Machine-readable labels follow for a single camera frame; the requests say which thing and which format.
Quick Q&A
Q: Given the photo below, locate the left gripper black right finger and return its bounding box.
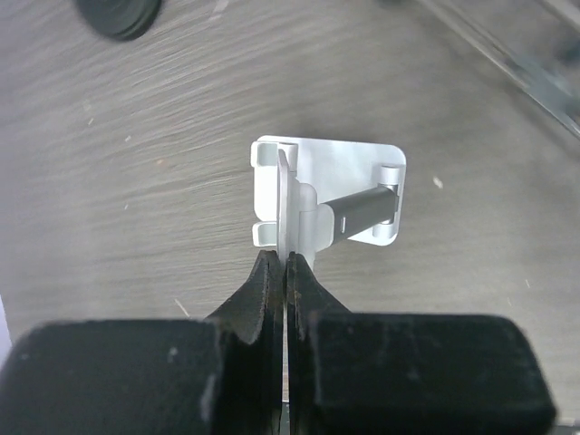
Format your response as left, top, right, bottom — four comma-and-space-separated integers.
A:
286, 254, 557, 434

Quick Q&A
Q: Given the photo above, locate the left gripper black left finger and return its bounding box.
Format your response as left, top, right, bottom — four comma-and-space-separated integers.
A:
1, 251, 283, 434

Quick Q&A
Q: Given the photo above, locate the silver phone stand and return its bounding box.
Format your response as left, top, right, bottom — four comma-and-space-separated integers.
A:
250, 136, 407, 264

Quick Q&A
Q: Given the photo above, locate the black round phone stand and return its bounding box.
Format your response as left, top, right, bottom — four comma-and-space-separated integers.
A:
72, 0, 163, 43

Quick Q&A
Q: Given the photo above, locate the grey wire dish rack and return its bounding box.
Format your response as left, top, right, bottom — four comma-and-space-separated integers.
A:
418, 1, 579, 138

